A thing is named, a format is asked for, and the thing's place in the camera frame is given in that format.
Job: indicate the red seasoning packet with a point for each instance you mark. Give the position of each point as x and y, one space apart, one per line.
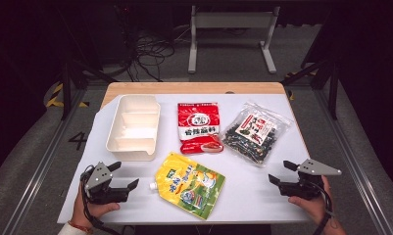
199 129

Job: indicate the white plastic divided container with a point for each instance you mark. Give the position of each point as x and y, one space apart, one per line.
133 130

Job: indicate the white paper sheet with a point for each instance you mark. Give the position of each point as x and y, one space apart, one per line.
249 196

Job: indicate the clear bag of dried seaweed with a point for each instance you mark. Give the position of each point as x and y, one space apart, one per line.
256 133

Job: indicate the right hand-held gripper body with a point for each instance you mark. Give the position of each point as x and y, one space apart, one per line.
308 186

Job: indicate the yellow black hazard tape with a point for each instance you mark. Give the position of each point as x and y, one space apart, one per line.
53 98

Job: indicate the white metal stand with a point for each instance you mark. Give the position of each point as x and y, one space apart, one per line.
233 20

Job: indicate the black metal stand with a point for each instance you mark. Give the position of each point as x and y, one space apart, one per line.
333 88
66 88

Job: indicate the person's left hand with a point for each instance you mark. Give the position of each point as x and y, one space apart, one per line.
86 210

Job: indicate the yellow green spout pouch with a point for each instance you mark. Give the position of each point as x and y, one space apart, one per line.
190 186

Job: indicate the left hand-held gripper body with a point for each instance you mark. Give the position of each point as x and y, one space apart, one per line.
99 182

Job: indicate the aluminium frame rail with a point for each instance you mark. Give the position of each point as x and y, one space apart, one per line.
357 176
37 176

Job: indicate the person's right hand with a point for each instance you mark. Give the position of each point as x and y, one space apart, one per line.
311 207

